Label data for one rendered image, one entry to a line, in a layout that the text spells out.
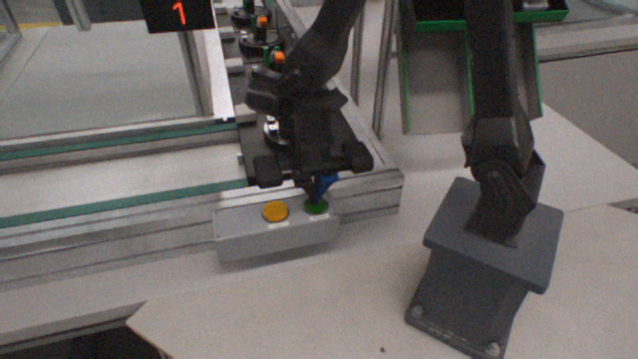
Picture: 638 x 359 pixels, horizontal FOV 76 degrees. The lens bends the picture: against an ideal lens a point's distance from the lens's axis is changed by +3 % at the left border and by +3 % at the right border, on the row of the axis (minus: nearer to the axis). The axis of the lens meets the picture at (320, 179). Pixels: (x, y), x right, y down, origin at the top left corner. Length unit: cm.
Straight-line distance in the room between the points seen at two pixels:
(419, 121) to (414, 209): 18
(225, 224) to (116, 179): 31
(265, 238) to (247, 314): 12
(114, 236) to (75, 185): 21
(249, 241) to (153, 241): 18
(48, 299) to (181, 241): 22
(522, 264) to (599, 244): 40
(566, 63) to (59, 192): 169
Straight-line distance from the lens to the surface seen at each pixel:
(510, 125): 47
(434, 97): 87
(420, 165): 98
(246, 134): 87
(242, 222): 69
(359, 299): 71
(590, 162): 115
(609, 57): 199
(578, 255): 89
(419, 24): 75
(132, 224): 74
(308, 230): 69
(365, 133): 89
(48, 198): 94
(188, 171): 89
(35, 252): 81
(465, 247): 54
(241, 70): 114
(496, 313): 61
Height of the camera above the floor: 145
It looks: 40 degrees down
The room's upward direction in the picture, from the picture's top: straight up
